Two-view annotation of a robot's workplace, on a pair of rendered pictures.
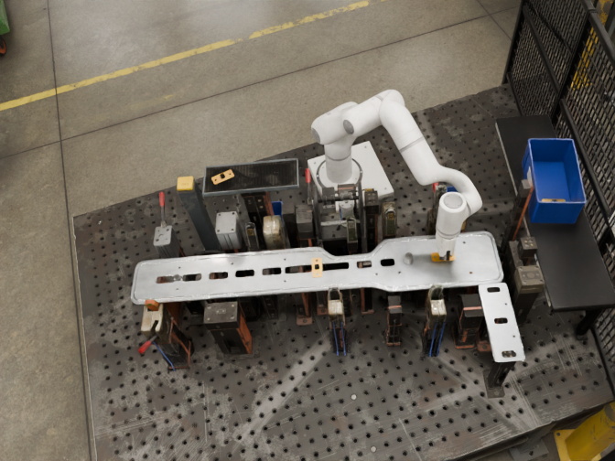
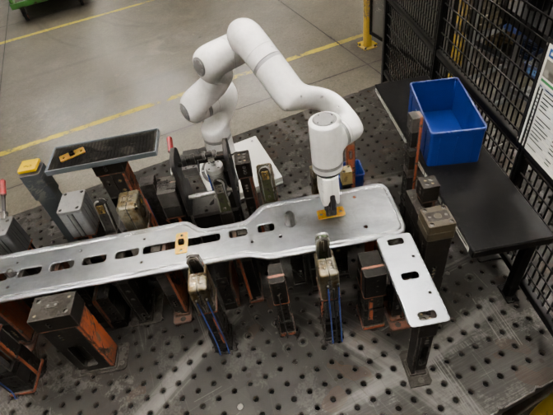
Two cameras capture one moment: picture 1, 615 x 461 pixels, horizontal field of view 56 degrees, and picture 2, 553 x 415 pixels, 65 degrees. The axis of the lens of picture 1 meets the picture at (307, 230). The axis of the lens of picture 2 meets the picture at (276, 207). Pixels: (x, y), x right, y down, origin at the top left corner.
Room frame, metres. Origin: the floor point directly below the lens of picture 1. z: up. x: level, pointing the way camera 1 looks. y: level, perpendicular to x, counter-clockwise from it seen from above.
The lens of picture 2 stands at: (0.16, -0.22, 1.97)
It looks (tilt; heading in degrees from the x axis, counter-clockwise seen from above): 44 degrees down; 354
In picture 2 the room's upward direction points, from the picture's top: 11 degrees counter-clockwise
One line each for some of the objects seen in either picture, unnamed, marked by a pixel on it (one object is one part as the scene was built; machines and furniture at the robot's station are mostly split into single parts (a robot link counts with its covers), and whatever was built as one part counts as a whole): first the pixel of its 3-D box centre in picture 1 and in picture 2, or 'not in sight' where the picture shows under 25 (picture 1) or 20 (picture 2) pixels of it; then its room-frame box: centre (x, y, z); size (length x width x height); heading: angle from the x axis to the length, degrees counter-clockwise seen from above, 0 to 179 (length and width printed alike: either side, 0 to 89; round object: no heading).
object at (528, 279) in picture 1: (520, 298); (429, 256); (0.89, -0.73, 0.88); 0.08 x 0.08 x 0.36; 83
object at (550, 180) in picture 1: (551, 180); (443, 120); (1.24, -0.93, 1.09); 0.30 x 0.17 x 0.13; 166
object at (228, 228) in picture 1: (237, 250); (98, 242); (1.30, 0.30, 0.90); 0.13 x 0.10 x 0.41; 173
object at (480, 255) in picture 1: (311, 270); (175, 247); (1.09, 0.01, 1.00); 1.38 x 0.22 x 0.02; 83
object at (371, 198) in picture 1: (372, 229); (252, 202); (1.29, -0.26, 0.91); 0.07 x 0.05 x 0.42; 173
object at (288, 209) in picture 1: (294, 236); (164, 221); (1.32, 0.06, 0.90); 0.05 x 0.05 x 0.40; 83
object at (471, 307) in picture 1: (467, 321); (370, 291); (0.85, -0.53, 0.84); 0.11 x 0.10 x 0.28; 173
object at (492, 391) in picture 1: (500, 369); (420, 343); (0.65, -0.58, 0.84); 0.11 x 0.06 x 0.29; 173
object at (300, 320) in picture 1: (300, 289); (171, 278); (1.11, 0.07, 0.84); 0.17 x 0.06 x 0.29; 173
